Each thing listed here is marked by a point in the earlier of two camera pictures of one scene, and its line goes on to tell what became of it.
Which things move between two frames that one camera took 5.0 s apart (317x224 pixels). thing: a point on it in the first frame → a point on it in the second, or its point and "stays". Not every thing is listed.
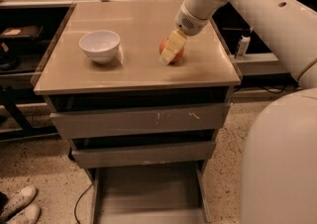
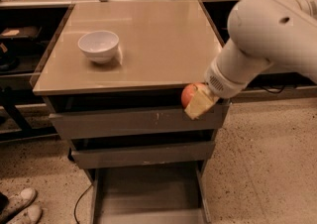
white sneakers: (17, 201) stays
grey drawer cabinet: (143, 129) stays
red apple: (161, 48) → (189, 90)
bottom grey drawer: (165, 193) stays
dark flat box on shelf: (22, 32) stays
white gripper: (190, 22) → (218, 84)
